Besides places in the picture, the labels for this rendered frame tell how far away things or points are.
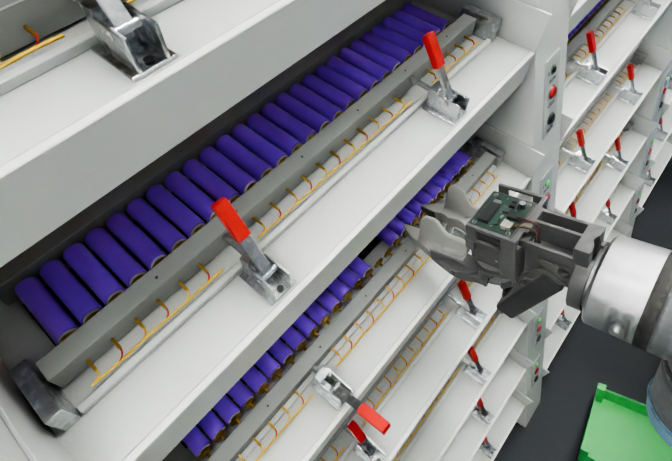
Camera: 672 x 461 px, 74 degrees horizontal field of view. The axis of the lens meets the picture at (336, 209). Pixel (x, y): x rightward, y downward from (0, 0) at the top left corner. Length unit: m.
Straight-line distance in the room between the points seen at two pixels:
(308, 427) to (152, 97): 0.39
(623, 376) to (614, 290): 1.20
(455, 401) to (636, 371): 0.82
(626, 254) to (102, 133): 0.41
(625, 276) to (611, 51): 0.65
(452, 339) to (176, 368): 0.50
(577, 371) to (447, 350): 0.90
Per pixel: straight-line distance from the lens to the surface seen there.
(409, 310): 0.57
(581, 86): 0.92
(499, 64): 0.59
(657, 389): 0.56
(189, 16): 0.30
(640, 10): 1.16
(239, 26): 0.28
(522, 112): 0.67
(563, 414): 1.56
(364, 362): 0.55
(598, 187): 1.31
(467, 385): 0.96
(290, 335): 0.54
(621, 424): 1.57
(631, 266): 0.45
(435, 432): 0.92
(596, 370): 1.63
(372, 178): 0.43
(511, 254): 0.46
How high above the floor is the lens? 1.43
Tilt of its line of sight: 40 degrees down
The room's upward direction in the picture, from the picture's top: 20 degrees counter-clockwise
